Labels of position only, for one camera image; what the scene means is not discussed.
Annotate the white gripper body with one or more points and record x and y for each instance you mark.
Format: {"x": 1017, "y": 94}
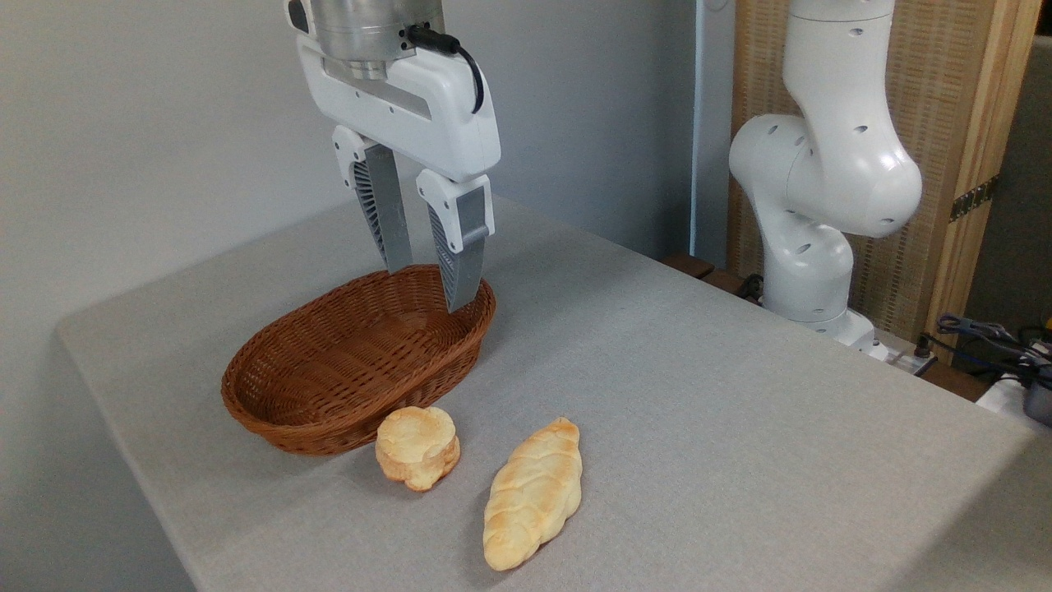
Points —
{"x": 427, "y": 115}

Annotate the round bread roll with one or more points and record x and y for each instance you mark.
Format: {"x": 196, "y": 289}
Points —
{"x": 417, "y": 446}

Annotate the dark metal hinge strip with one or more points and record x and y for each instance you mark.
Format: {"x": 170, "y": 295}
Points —
{"x": 974, "y": 198}

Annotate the black power plug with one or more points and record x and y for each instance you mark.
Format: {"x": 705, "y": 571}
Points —
{"x": 926, "y": 352}

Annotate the grey box device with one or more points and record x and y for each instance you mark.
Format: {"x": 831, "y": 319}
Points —
{"x": 1039, "y": 401}

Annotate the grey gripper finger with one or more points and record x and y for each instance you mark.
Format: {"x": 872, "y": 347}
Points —
{"x": 470, "y": 247}
{"x": 386, "y": 214}

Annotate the brown wicker oval basket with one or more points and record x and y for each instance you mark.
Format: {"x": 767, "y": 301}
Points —
{"x": 345, "y": 362}

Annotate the long braided bread loaf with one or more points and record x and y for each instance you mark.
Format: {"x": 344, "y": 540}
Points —
{"x": 532, "y": 495}

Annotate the white vertical wall trim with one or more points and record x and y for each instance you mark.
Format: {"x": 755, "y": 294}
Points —
{"x": 712, "y": 123}

